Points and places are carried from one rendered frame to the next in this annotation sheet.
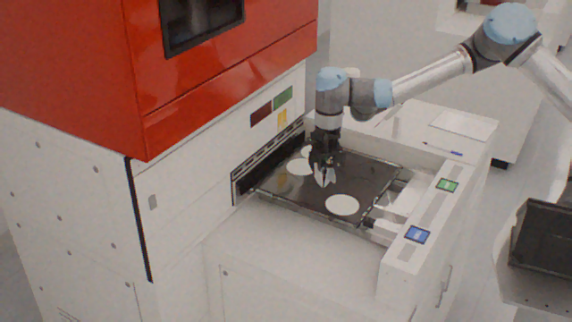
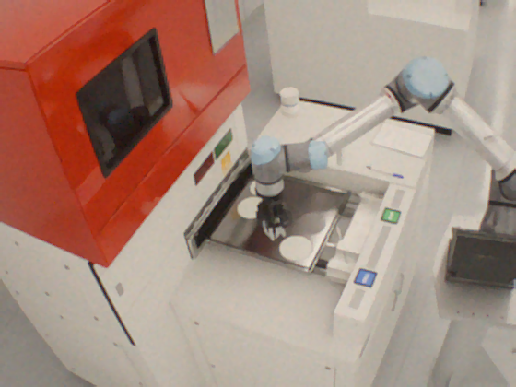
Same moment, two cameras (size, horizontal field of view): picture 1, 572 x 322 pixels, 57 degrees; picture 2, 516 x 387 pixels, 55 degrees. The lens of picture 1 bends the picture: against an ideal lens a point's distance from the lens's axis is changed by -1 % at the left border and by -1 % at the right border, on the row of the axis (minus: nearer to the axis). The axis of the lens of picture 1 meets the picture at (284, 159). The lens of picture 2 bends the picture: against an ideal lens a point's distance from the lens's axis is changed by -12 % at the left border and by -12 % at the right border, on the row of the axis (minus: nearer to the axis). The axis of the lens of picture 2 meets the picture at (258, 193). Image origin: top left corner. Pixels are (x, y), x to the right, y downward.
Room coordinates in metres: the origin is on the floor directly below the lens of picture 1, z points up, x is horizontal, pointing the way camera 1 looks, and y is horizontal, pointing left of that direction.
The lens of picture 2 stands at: (0.13, -0.08, 2.21)
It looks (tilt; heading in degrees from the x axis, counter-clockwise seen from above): 43 degrees down; 0
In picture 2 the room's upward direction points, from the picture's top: 8 degrees counter-clockwise
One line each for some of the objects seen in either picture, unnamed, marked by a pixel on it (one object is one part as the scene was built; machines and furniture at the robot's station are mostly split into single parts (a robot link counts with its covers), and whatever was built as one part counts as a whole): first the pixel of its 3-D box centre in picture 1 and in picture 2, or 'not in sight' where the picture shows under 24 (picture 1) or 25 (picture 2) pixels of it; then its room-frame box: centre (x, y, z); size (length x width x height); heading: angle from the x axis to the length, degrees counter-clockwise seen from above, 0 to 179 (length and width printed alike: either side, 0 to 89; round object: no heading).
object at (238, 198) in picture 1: (272, 161); (222, 205); (1.51, 0.04, 0.89); 0.44 x 0.02 x 0.10; 149
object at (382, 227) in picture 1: (388, 229); (340, 268); (1.16, -0.30, 0.89); 0.08 x 0.03 x 0.03; 59
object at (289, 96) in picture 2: (349, 81); (289, 101); (1.90, -0.26, 1.01); 0.07 x 0.07 x 0.10
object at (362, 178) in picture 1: (328, 177); (280, 216); (1.42, -0.14, 0.90); 0.34 x 0.34 x 0.01; 59
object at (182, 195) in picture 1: (236, 152); (185, 213); (1.37, 0.15, 1.02); 0.82 x 0.03 x 0.40; 149
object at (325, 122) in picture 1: (329, 117); (270, 181); (1.24, -0.12, 1.21); 0.08 x 0.08 x 0.05
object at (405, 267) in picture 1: (430, 227); (378, 260); (1.17, -0.42, 0.89); 0.55 x 0.09 x 0.14; 149
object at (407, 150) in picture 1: (399, 134); (345, 152); (1.70, -0.43, 0.89); 0.62 x 0.35 x 0.14; 59
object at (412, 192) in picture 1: (407, 207); (357, 239); (1.29, -0.38, 0.87); 0.36 x 0.08 x 0.03; 149
